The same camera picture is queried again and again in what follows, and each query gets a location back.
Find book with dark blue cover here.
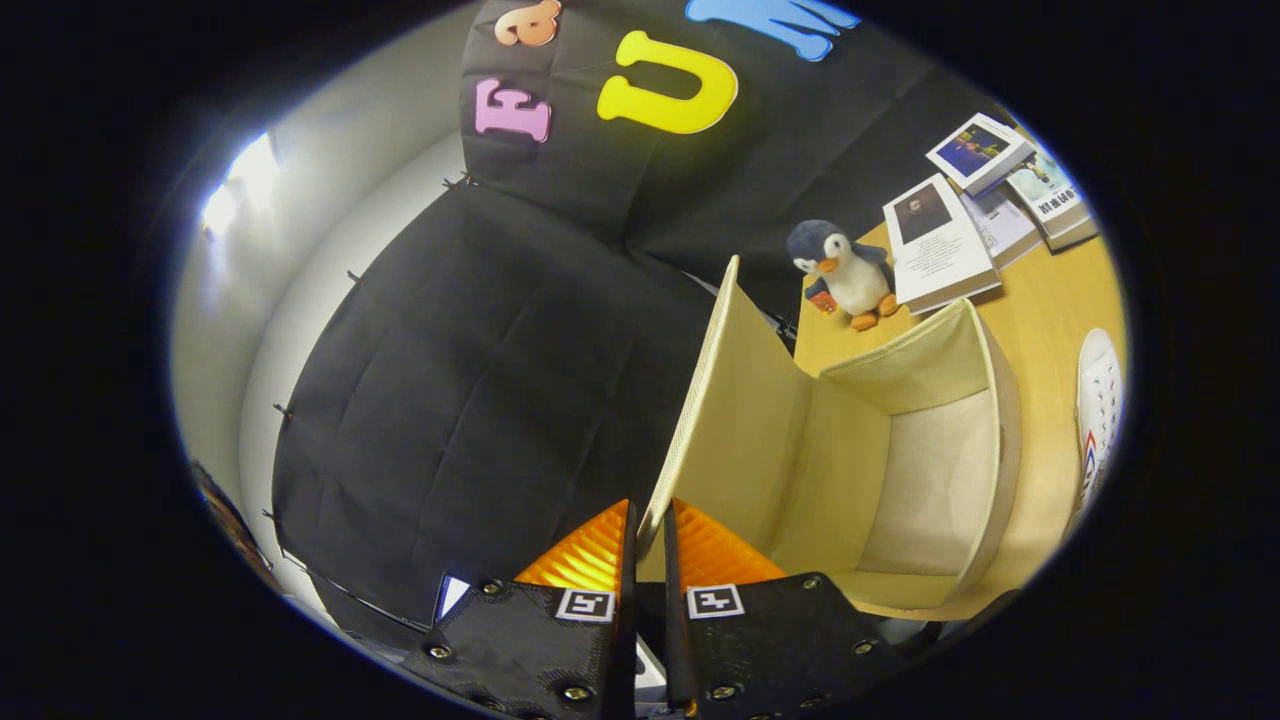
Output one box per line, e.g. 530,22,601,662
926,112,1036,196

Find ceiling light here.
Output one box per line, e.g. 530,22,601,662
200,132,283,236

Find beige fabric storage box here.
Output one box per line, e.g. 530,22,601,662
640,255,1023,621

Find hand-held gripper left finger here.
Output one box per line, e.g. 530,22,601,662
400,499,638,720

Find white book with portrait cover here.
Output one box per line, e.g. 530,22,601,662
883,173,1002,316

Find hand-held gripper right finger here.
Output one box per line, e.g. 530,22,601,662
662,498,913,720

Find thin white text book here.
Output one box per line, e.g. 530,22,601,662
960,185,1043,269

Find grey penguin plush toy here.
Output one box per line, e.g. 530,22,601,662
786,220,899,332

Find white canvas shoe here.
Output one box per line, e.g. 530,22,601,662
1075,328,1126,521

